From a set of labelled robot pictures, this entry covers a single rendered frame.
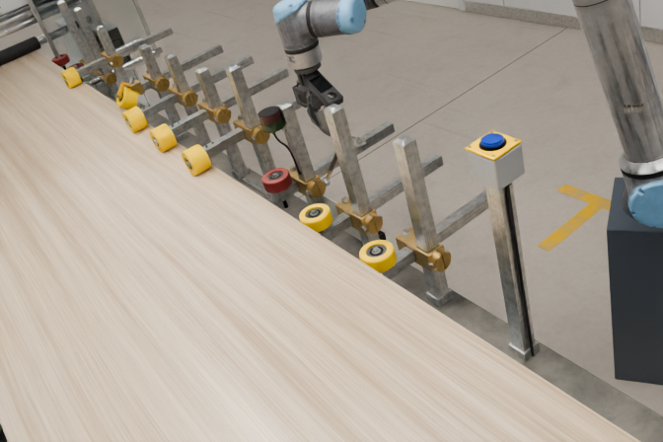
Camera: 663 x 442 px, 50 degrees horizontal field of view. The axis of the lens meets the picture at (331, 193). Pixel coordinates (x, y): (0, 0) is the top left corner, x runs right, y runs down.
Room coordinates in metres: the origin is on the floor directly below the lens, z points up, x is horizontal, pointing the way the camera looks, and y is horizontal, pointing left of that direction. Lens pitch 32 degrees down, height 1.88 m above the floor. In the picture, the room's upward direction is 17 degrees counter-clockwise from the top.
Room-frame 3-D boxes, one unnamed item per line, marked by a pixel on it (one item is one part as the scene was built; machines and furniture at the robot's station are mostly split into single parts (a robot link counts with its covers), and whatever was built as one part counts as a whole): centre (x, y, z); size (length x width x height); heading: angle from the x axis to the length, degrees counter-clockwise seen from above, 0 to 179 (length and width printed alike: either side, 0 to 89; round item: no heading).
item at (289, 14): (1.72, -0.04, 1.30); 0.10 x 0.09 x 0.12; 62
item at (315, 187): (1.74, 0.06, 0.85); 0.14 x 0.06 x 0.05; 27
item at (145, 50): (2.62, 0.50, 0.86); 0.04 x 0.04 x 0.48; 27
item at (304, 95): (1.73, -0.03, 1.14); 0.09 x 0.08 x 0.12; 27
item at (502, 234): (1.04, -0.29, 0.93); 0.05 x 0.05 x 0.45; 27
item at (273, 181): (1.73, 0.14, 0.85); 0.08 x 0.08 x 0.11
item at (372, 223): (1.52, -0.05, 0.83); 0.14 x 0.06 x 0.05; 27
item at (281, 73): (2.23, 0.25, 0.95); 0.50 x 0.04 x 0.04; 117
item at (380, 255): (1.26, -0.06, 0.85); 0.08 x 0.08 x 0.11
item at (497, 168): (1.05, -0.29, 1.18); 0.07 x 0.07 x 0.08; 27
